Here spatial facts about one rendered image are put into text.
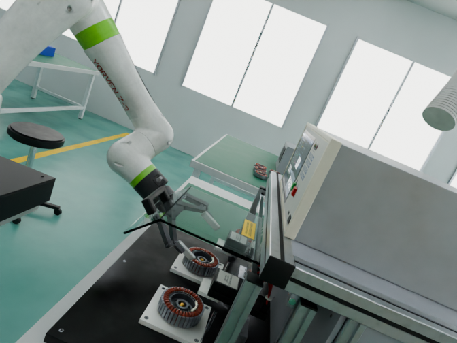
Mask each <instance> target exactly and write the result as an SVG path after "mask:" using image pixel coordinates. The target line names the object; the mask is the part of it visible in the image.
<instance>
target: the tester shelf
mask: <svg viewBox="0 0 457 343"><path fill-rule="evenodd" d="M282 176H283V175H281V174H279V173H277V172H274V171H271V173H270V174H269V177H268V179H267V185H266V195H265V212H264V221H263V238H262V248H261V258H260V275H259V279H261V280H263V281H265V282H268V283H269V284H272V285H274V286H276V287H279V288H281V289H283V290H286V291H288V292H291V293H293V294H295V295H298V296H299V297H302V298H304V299H306V300H309V301H311V302H313V303H315V304H318V305H319V306H322V307H324V308H327V309H329V310H331V311H333V312H336V313H337V314H340V315H342V316H345V317H347V318H349V319H352V320H353V321H356V322H358V323H360V324H363V325H365V326H367V327H370V328H372V329H374V330H376V331H378V332H381V333H383V334H385V335H387V336H390V337H391V338H394V339H396V340H399V341H401V342H403V343H457V311H456V310H453V309H451V308H448V307H447V306H444V305H442V304H440V303H437V302H435V301H433V300H431V299H429V298H426V297H424V296H421V295H419V294H417V293H414V292H413V291H410V290H408V289H405V288H403V287H400V286H399V285H397V284H394V283H392V282H389V281H387V280H385V279H383V278H380V277H378V276H376V275H374V274H371V273H369V272H366V271H364V270H363V269H360V268H358V267H355V266H353V265H350V264H349V263H346V262H344V261H342V260H339V259H337V258H334V257H332V256H330V255H328V254H326V253H323V252H321V251H319V250H316V249H315V248H312V247H310V246H307V245H305V244H302V243H300V242H298V241H296V240H292V239H290V238H287V237H285V236H284V230H283V220H282V205H281V195H280V180H281V178H282Z"/></svg>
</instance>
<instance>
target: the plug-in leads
mask: <svg viewBox="0 0 457 343"><path fill-rule="evenodd" d="M268 285H269V292H268V295H265V299H266V300H262V302H261V304H260V310H261V311H263V312H266V313H267V312H268V310H269V308H270V302H269V301H272V297H271V296H270V294H271V290H272V287H273V285H272V284H269V283H268Z"/></svg>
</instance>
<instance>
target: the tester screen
mask: <svg viewBox="0 0 457 343"><path fill-rule="evenodd" d="M313 142H314V141H313V140H312V139H311V138H310V137H309V136H308V135H307V134H306V133H305V132H304V133H303V135H302V138H301V140H300V142H299V144H298V146H297V149H296V150H295V152H294V154H293V156H292V159H291V161H290V163H289V165H288V167H287V170H286V172H287V176H288V179H289V177H290V175H291V173H292V171H293V172H294V177H295V179H296V177H297V175H298V174H297V171H296V168H295V165H296V163H297V161H298V159H299V156H300V158H301V160H302V162H304V160H305V158H306V156H307V154H308V152H309V150H310V148H311V145H312V144H313ZM290 164H292V169H291V170H290V173H289V174H288V168H289V167H290ZM283 181H284V191H285V196H286V189H285V186H286V183H285V178H284V176H283ZM287 181H288V180H287ZM286 198H287V197H286Z"/></svg>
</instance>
